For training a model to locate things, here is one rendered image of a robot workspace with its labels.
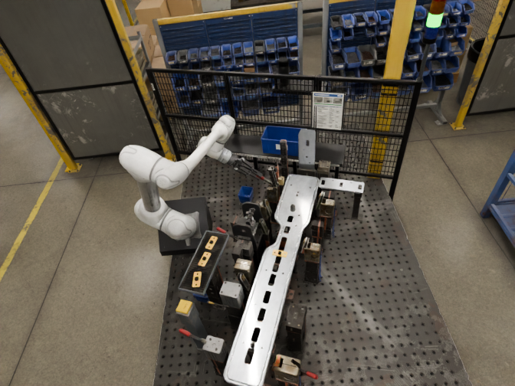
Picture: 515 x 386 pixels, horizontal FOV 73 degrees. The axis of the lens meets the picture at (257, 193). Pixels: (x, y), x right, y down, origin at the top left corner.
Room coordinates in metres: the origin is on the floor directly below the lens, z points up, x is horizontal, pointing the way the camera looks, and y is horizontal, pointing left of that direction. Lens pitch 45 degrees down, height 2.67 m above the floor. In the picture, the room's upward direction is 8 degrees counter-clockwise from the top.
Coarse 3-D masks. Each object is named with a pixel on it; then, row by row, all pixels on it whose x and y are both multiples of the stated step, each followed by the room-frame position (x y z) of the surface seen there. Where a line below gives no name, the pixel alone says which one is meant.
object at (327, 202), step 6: (324, 198) 1.47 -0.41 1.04; (324, 204) 1.43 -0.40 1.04; (330, 204) 1.42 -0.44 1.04; (324, 210) 1.43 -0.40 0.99; (330, 210) 1.41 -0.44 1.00; (324, 216) 1.43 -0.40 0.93; (330, 216) 1.41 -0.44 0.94; (324, 222) 1.43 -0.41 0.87; (330, 222) 1.42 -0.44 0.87; (324, 228) 1.42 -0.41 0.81; (330, 228) 1.41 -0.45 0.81; (324, 234) 1.42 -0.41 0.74; (330, 234) 1.41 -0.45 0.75; (330, 240) 1.39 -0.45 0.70
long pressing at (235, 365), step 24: (288, 192) 1.61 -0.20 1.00; (312, 192) 1.58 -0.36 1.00; (288, 216) 1.41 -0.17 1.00; (288, 240) 1.23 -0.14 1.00; (264, 264) 1.09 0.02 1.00; (288, 264) 1.07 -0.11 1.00; (264, 288) 0.94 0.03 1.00; (240, 336) 0.71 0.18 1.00; (264, 336) 0.69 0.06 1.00; (240, 360) 0.60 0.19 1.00; (264, 360) 0.58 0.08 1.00; (240, 384) 0.50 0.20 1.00
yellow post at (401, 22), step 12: (396, 0) 1.95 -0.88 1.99; (408, 0) 1.92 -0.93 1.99; (396, 12) 1.94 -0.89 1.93; (408, 12) 1.92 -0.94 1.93; (396, 24) 1.94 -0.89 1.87; (408, 24) 1.91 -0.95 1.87; (396, 36) 1.93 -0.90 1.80; (408, 36) 1.92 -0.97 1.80; (396, 48) 1.93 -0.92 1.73; (396, 60) 1.93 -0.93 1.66; (384, 72) 1.96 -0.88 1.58; (396, 72) 1.92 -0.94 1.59; (384, 84) 1.94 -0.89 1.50; (396, 96) 1.92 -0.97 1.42; (384, 108) 1.93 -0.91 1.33; (384, 120) 1.93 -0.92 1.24; (372, 144) 1.95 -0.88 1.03; (384, 144) 1.92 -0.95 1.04; (384, 156) 1.92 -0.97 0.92; (372, 168) 1.93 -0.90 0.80
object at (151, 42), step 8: (128, 32) 4.88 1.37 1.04; (136, 32) 4.83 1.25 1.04; (144, 32) 4.78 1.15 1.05; (144, 40) 4.60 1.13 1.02; (152, 40) 5.05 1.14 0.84; (152, 48) 4.88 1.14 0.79; (144, 56) 4.35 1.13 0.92; (152, 56) 4.75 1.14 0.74; (160, 56) 4.73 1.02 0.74; (152, 64) 4.49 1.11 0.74; (160, 64) 4.46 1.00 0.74; (160, 80) 4.31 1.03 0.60; (160, 88) 4.32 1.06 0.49; (168, 88) 4.32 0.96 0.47; (168, 96) 4.32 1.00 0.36; (168, 104) 4.32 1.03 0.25; (176, 104) 4.32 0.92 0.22; (168, 112) 4.32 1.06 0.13; (176, 112) 4.32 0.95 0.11
